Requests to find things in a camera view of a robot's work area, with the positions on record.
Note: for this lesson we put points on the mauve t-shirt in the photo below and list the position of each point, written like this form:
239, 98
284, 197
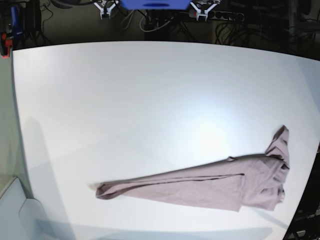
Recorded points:
255, 180

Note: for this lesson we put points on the blue box overhead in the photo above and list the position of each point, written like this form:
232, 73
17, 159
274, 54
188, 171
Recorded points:
156, 4

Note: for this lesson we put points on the black power strip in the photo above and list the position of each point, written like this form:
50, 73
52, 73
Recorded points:
218, 15

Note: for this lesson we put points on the red and blue clamp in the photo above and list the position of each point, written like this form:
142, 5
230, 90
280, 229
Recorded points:
7, 38

